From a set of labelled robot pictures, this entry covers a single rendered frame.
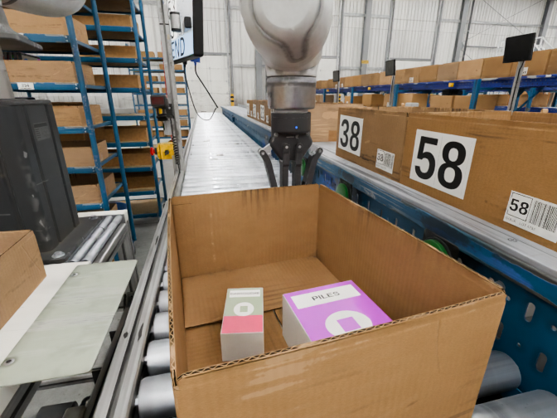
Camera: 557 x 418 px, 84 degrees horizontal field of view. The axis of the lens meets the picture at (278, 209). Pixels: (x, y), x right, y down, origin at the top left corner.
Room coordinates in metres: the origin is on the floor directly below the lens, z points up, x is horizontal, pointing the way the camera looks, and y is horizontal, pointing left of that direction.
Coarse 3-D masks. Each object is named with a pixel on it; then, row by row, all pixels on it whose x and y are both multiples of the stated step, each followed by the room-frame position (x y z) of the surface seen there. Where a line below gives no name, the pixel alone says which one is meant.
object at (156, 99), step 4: (152, 96) 1.36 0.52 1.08; (156, 96) 1.37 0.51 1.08; (160, 96) 1.37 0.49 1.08; (164, 96) 1.38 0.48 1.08; (152, 100) 1.36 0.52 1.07; (156, 100) 1.36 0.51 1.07; (160, 100) 1.37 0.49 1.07; (164, 100) 1.37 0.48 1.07; (152, 104) 1.36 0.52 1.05; (156, 104) 1.36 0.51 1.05; (160, 104) 1.37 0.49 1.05; (164, 104) 1.37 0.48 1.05; (168, 104) 1.46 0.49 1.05; (156, 108) 1.41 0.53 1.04; (160, 108) 1.41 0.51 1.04; (164, 108) 1.42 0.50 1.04; (160, 112) 1.40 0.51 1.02; (164, 112) 1.43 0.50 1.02; (156, 116) 1.41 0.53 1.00; (160, 116) 1.41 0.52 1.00; (164, 116) 1.42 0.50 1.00; (160, 120) 1.45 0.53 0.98; (164, 120) 1.46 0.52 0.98
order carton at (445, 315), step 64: (256, 192) 0.56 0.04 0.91; (320, 192) 0.60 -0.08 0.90; (192, 256) 0.52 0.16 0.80; (256, 256) 0.56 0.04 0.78; (320, 256) 0.58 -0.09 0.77; (384, 256) 0.40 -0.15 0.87; (448, 256) 0.30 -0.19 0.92; (192, 320) 0.39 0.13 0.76; (448, 320) 0.21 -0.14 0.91; (192, 384) 0.15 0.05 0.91; (256, 384) 0.16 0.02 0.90; (320, 384) 0.17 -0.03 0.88; (384, 384) 0.19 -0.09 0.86; (448, 384) 0.22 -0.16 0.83
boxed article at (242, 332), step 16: (256, 288) 0.42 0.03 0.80; (240, 304) 0.37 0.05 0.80; (256, 304) 0.37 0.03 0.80; (224, 320) 0.34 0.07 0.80; (240, 320) 0.34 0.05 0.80; (256, 320) 0.34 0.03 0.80; (224, 336) 0.32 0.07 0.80; (240, 336) 0.32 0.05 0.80; (256, 336) 0.32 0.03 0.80; (224, 352) 0.32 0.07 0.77; (240, 352) 0.32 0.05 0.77; (256, 352) 0.32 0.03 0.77
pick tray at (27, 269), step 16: (0, 240) 0.52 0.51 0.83; (16, 240) 0.53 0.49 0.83; (32, 240) 0.52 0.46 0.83; (0, 256) 0.43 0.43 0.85; (16, 256) 0.46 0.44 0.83; (32, 256) 0.51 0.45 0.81; (0, 272) 0.42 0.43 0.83; (16, 272) 0.45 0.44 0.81; (32, 272) 0.49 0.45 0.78; (0, 288) 0.41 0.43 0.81; (16, 288) 0.44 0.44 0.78; (32, 288) 0.48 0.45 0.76; (0, 304) 0.40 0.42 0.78; (16, 304) 0.43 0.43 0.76; (0, 320) 0.39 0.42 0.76
